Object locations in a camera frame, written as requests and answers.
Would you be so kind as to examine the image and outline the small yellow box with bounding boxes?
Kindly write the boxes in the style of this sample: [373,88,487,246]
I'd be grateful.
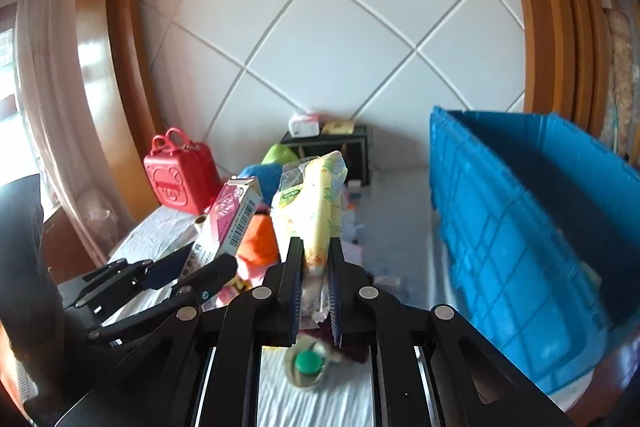
[320,119,356,136]

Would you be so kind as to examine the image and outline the white quilted headboard panel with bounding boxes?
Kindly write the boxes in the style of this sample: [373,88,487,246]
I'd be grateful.
[137,0,531,170]

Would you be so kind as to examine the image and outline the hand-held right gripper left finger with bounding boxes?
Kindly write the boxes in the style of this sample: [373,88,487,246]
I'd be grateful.
[55,237,306,427]

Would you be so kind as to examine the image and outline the white curtain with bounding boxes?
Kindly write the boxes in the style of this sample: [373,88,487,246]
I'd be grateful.
[0,0,108,258]

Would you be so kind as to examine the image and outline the red toy suitcase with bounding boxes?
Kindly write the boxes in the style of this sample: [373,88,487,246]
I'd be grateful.
[144,128,218,215]

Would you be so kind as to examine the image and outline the white tissue box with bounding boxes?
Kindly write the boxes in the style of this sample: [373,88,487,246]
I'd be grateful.
[288,108,321,138]

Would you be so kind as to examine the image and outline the wooden headboard frame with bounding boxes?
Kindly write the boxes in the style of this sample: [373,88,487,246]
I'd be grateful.
[495,0,616,138]
[75,0,166,212]

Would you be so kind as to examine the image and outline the black gift box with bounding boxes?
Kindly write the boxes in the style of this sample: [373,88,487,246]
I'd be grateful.
[280,124,373,188]

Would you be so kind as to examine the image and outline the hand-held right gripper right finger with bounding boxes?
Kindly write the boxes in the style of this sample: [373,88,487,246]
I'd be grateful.
[327,237,573,427]

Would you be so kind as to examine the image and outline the blue plush toy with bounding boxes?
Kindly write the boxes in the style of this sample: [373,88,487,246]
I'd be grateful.
[237,162,283,202]

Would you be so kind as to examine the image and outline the pink and white box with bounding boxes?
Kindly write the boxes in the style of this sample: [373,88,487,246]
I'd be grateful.
[180,176,263,288]

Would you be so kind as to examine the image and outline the blue plastic container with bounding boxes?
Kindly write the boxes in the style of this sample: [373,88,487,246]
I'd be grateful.
[429,106,640,395]

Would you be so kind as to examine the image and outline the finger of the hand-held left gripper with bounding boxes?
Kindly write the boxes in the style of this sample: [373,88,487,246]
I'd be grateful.
[57,244,193,313]
[87,253,238,348]

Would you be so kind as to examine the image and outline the white bed sheet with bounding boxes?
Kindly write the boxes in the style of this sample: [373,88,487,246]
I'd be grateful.
[105,167,601,427]

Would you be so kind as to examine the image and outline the clear packet with yellow roll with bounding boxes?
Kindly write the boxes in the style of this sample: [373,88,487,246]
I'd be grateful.
[271,151,348,328]

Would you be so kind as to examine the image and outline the small round green-lidded tub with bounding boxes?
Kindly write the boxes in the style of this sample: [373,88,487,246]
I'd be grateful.
[282,339,336,390]

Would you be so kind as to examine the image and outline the rolled patterned carpet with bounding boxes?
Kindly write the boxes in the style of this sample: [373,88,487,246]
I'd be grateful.
[602,7,640,158]

